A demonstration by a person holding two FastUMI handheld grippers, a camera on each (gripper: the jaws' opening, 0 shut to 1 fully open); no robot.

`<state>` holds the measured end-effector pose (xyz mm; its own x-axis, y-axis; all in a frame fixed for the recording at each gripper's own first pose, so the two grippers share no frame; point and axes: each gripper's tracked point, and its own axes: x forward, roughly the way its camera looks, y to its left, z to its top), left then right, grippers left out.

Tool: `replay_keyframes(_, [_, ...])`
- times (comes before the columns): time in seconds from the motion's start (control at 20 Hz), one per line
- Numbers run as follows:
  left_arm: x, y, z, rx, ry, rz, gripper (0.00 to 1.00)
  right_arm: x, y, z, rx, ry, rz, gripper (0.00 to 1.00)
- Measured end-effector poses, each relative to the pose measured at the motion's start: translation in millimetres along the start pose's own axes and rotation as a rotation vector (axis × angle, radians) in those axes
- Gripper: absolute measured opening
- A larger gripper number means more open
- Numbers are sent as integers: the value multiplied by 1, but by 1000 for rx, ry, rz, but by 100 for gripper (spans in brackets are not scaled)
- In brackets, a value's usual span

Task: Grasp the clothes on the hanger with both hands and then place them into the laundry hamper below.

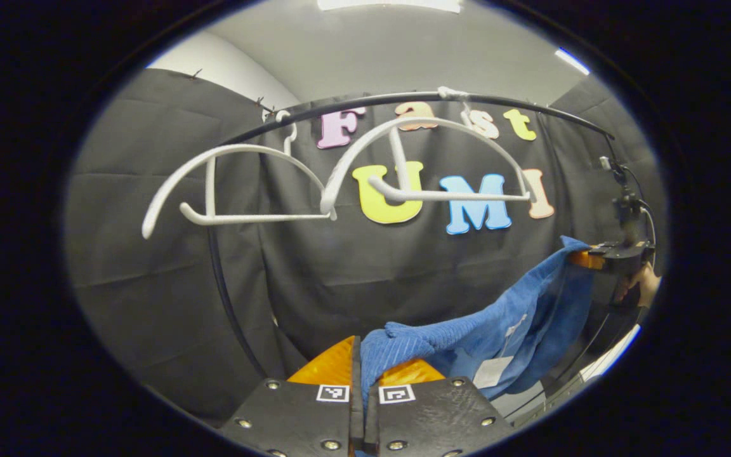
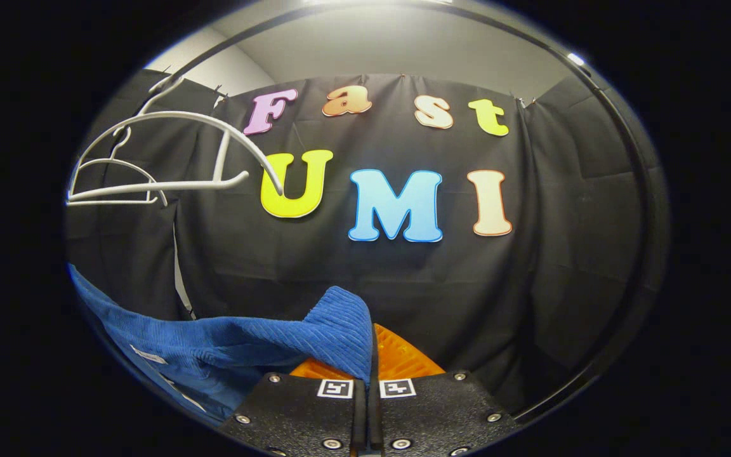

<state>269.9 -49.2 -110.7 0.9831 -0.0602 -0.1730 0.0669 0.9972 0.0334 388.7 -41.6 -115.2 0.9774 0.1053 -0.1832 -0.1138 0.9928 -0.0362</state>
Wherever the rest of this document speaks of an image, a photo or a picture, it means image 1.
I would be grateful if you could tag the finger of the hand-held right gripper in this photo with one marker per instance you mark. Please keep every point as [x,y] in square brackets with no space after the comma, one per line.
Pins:
[584,259]

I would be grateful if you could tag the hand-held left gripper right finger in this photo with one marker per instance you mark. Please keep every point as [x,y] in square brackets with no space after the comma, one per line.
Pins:
[435,419]

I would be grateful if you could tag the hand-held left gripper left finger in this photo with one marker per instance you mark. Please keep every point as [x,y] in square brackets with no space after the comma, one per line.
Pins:
[356,406]

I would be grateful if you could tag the large ceiling light panel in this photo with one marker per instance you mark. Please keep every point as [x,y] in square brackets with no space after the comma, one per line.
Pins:
[391,5]

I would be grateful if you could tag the black metal clothes rack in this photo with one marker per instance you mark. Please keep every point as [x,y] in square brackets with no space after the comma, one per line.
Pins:
[372,100]

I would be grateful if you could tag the small ceiling light panel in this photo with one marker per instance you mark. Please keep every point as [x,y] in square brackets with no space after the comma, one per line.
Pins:
[572,61]

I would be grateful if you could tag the white plastic clothes hanger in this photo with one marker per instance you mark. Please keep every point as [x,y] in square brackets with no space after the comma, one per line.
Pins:
[441,195]
[245,218]

